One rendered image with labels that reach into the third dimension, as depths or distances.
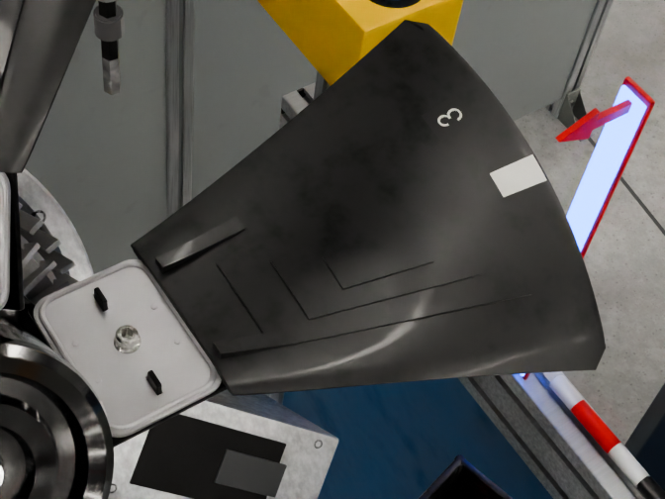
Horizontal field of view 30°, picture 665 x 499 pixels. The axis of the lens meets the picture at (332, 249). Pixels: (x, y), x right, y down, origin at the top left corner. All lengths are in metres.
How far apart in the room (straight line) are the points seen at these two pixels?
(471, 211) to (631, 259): 1.58
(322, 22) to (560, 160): 1.41
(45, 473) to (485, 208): 0.28
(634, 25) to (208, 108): 1.20
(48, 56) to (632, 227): 1.84
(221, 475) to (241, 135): 1.11
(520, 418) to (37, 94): 0.61
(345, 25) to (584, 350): 0.37
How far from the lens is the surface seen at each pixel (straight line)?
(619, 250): 2.25
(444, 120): 0.70
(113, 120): 1.65
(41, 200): 0.78
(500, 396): 1.05
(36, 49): 0.54
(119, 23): 0.44
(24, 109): 0.54
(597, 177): 0.82
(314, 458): 0.79
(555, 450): 1.02
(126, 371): 0.61
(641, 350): 2.14
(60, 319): 0.63
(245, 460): 0.76
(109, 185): 1.75
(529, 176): 0.71
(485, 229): 0.68
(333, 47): 0.98
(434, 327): 0.65
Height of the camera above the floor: 1.71
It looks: 53 degrees down
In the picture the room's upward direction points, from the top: 10 degrees clockwise
